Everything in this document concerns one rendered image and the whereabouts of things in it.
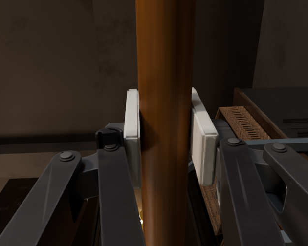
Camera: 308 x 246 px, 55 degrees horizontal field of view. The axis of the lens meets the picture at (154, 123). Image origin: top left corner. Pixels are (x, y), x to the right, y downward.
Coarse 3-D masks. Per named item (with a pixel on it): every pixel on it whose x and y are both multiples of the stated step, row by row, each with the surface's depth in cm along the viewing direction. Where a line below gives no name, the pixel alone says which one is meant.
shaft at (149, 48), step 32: (160, 0) 13; (192, 0) 14; (160, 32) 14; (192, 32) 15; (160, 64) 15; (192, 64) 16; (160, 96) 15; (160, 128) 16; (160, 160) 17; (160, 192) 18; (160, 224) 19
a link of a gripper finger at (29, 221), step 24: (48, 168) 12; (72, 168) 12; (48, 192) 10; (24, 216) 9; (48, 216) 9; (72, 216) 12; (0, 240) 8; (24, 240) 8; (48, 240) 9; (72, 240) 11
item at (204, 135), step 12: (192, 96) 18; (192, 108) 17; (204, 108) 17; (192, 120) 17; (204, 120) 15; (192, 132) 17; (204, 132) 14; (216, 132) 14; (192, 144) 17; (204, 144) 14; (216, 144) 14; (192, 156) 17; (204, 156) 14; (204, 168) 14; (204, 180) 15
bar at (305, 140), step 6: (294, 138) 121; (300, 138) 120; (306, 138) 120; (252, 144) 116; (258, 144) 116; (264, 144) 117; (288, 144) 117; (294, 144) 117; (300, 144) 118; (306, 144) 118; (300, 150) 119; (306, 150) 119; (192, 162) 120; (192, 168) 121; (282, 234) 75; (288, 240) 73
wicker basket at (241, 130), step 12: (228, 108) 176; (240, 108) 177; (228, 120) 161; (240, 120) 162; (252, 120) 162; (240, 132) 149; (252, 132) 164; (264, 132) 148; (216, 180) 184; (204, 192) 177; (216, 204) 166; (216, 216) 159; (216, 228) 152
